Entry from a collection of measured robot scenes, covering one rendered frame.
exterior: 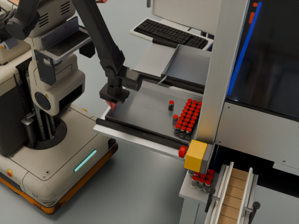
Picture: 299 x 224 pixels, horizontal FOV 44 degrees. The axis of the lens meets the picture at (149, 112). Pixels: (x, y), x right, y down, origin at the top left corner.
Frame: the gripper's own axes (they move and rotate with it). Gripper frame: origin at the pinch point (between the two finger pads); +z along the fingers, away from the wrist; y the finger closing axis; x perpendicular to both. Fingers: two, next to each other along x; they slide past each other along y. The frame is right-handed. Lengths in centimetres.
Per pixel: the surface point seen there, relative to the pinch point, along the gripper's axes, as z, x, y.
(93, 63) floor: 97, 127, -79
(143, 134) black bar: -0.5, -7.5, 16.0
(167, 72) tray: 1.9, 34.4, 10.2
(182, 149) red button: -13.3, -17.7, 33.2
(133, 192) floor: 91, 22, 6
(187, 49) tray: 0, 54, 13
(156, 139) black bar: -0.9, -7.5, 21.6
